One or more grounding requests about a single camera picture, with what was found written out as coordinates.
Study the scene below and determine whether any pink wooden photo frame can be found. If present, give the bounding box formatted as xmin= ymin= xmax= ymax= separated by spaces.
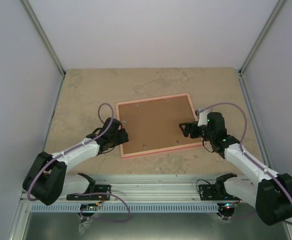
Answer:
xmin=116 ymin=93 xmax=202 ymax=159

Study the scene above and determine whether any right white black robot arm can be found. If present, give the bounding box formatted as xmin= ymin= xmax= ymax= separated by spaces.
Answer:
xmin=179 ymin=112 xmax=292 ymax=226

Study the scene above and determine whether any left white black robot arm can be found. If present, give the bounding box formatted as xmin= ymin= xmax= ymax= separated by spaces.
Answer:
xmin=22 ymin=117 xmax=129 ymax=206

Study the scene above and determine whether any clear plastic bag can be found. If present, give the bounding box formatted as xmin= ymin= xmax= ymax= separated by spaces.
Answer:
xmin=78 ymin=218 xmax=91 ymax=236

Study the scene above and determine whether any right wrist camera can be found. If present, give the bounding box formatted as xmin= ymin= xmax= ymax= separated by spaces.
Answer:
xmin=195 ymin=109 xmax=209 ymax=127

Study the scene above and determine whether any aluminium rail base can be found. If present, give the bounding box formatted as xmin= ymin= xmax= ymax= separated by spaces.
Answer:
xmin=91 ymin=174 xmax=218 ymax=203

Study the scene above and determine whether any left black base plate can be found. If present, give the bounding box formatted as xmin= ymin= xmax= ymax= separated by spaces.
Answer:
xmin=66 ymin=184 xmax=111 ymax=202

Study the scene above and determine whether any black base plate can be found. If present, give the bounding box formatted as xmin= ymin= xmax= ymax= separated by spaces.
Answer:
xmin=66 ymin=184 xmax=111 ymax=202
xmin=198 ymin=184 xmax=226 ymax=201

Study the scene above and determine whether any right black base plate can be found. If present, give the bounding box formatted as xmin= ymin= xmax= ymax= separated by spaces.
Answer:
xmin=198 ymin=184 xmax=226 ymax=201

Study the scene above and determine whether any left aluminium corner post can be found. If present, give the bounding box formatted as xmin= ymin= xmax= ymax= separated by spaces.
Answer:
xmin=20 ymin=0 xmax=66 ymax=78

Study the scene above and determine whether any aluminium corner post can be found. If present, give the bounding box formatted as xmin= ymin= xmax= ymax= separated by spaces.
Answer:
xmin=20 ymin=0 xmax=66 ymax=78
xmin=237 ymin=0 xmax=288 ymax=77

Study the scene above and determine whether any grey slotted cable duct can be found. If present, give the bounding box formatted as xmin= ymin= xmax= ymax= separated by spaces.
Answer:
xmin=30 ymin=202 xmax=220 ymax=213

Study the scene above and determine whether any right aluminium corner post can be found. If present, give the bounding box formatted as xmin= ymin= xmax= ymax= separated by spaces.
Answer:
xmin=237 ymin=0 xmax=288 ymax=77

